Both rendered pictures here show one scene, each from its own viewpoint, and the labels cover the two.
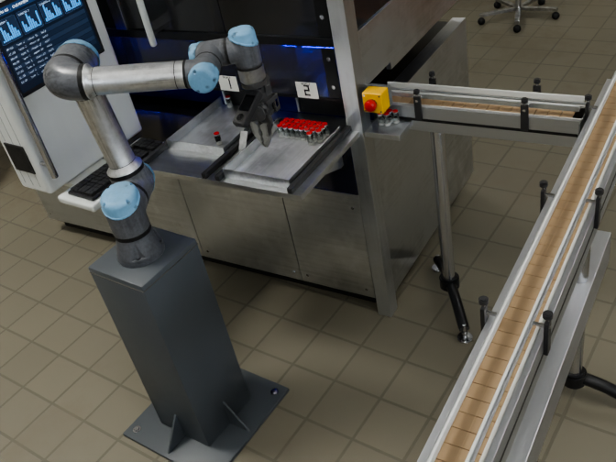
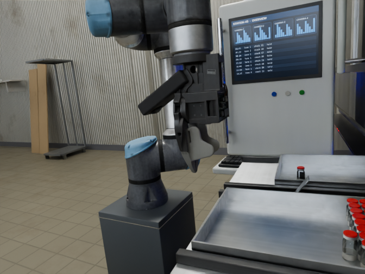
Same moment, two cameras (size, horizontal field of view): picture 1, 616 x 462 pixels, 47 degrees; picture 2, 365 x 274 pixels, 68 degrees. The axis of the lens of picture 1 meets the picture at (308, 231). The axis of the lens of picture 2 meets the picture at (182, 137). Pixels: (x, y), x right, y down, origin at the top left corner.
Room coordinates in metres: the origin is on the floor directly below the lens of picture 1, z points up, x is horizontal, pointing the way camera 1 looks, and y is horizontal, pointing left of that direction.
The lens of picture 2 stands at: (1.76, -0.41, 1.19)
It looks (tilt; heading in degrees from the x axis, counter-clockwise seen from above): 11 degrees down; 76
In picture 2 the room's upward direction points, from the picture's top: 5 degrees counter-clockwise
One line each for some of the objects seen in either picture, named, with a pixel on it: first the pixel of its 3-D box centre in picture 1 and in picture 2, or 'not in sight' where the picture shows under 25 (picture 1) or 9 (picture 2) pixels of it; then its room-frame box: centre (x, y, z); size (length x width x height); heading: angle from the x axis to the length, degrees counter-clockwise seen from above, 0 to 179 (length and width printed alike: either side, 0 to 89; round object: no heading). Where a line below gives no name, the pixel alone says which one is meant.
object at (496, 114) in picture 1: (476, 105); not in sight; (2.05, -0.63, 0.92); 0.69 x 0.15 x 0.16; 52
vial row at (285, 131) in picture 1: (300, 133); (359, 230); (2.17, -0.05, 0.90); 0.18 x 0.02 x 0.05; 52
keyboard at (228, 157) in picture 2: (118, 166); (265, 162); (2.39, 0.64, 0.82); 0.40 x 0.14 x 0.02; 139
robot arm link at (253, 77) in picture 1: (250, 73); (192, 43); (1.91, 0.06, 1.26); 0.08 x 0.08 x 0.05
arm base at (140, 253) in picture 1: (137, 240); (145, 187); (1.84, 0.53, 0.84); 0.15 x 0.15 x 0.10
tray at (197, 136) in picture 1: (222, 125); (338, 172); (2.38, 0.22, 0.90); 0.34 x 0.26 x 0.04; 142
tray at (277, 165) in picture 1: (283, 151); (294, 225); (2.08, 0.02, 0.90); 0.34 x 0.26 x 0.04; 142
